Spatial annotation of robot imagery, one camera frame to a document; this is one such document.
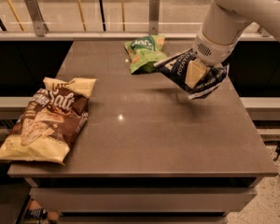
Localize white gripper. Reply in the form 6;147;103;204
185;27;237;89

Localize blue chip bag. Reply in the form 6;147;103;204
154;49;229;100

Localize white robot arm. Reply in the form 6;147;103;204
186;0;280;88

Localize green chip bag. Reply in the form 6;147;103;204
124;35;166;74

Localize brown chip bag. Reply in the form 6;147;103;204
0;77;95;163

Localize grey counter drawer cabinet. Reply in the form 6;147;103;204
24;175;264;224

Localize metal railing post middle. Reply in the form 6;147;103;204
148;0;160;35

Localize metal railing post left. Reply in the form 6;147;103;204
24;0;49;36

